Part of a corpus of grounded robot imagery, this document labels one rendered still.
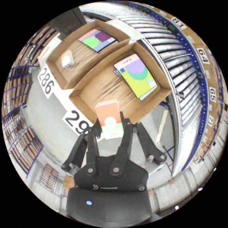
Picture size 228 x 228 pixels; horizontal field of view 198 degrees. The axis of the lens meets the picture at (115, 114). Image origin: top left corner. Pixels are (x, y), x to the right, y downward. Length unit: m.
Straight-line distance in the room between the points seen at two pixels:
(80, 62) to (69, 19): 0.38
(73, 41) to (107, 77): 0.37
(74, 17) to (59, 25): 0.09
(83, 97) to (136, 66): 0.30
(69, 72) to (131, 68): 0.32
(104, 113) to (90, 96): 0.22
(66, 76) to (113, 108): 0.35
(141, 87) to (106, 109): 0.22
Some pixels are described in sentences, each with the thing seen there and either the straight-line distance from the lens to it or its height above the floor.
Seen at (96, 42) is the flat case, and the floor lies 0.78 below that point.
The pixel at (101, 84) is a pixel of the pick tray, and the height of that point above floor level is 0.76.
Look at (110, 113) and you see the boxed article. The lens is 0.18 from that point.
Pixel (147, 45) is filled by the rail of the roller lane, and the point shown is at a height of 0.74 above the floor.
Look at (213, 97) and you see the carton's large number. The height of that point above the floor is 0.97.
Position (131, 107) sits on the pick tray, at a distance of 0.40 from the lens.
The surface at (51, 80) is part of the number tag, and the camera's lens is 0.41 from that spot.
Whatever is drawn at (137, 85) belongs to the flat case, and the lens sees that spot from 0.35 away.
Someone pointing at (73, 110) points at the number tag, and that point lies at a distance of 0.33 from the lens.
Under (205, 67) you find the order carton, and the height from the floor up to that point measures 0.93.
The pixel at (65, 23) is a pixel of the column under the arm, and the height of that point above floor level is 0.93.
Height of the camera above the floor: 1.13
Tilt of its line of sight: 70 degrees down
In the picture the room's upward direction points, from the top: 175 degrees clockwise
